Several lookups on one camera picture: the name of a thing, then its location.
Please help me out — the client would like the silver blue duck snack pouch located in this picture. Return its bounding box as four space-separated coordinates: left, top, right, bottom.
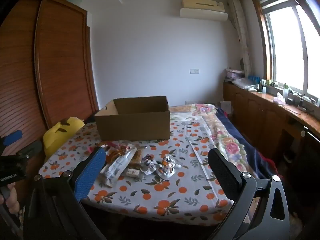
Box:
99 150 132 187

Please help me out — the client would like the pink snack pack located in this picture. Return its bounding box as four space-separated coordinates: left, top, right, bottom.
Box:
97 141 135 164

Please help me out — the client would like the white nougat candy packet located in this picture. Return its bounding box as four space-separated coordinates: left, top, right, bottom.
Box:
124 168 145 179

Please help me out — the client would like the clear grain snack packet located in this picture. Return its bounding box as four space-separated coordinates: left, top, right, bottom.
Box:
127 146 146 169

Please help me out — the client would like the silver red snack pouch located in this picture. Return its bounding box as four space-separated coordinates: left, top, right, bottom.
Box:
140 154 160 175

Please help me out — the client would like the person's left hand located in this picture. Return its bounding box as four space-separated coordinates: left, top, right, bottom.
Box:
0 183 20 214

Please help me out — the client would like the floral quilt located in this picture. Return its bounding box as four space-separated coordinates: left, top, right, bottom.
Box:
169 104 258 178

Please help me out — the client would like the dark blue blanket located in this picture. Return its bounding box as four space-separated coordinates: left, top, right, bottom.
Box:
216 107 280 179

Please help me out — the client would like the yellow plush toy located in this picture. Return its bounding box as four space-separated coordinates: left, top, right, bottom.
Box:
43 117 85 160

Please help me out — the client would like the orange print bed sheet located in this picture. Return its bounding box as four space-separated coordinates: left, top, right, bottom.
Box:
38 118 234 227

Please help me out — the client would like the small silver snack packet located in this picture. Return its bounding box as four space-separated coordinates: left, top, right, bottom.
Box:
156 154 183 180

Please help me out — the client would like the wooden window cabinet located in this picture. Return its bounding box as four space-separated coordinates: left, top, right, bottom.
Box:
223 82 319 178

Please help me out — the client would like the brown cardboard box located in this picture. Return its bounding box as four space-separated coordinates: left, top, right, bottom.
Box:
94 96 170 141

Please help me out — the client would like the pink tissue box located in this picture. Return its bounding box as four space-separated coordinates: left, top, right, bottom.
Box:
225 68 245 80

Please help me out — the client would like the white wall switch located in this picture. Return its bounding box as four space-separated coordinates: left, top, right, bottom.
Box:
189 69 200 74

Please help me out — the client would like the window with frame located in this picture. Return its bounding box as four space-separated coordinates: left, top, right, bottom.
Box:
252 0 319 105

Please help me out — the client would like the wall air conditioner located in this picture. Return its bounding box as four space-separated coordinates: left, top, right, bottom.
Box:
180 0 228 22

